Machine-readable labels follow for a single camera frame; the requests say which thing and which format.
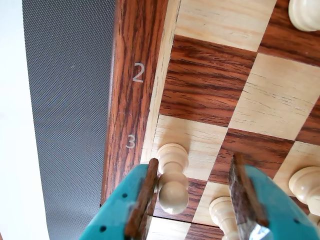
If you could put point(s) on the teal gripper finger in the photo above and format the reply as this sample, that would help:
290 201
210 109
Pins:
275 212
117 207

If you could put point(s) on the light wooden chess pawn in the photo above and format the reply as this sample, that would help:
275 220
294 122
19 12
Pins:
221 212
173 197

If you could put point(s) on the light wooden chess knight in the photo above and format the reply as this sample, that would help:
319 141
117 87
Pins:
305 183

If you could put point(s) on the wooden folding chess board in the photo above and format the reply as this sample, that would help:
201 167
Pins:
130 100

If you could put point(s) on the light wooden chess rook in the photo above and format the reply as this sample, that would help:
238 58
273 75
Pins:
305 15

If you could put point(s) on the dark grey mesh mat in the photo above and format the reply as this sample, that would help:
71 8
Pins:
70 100

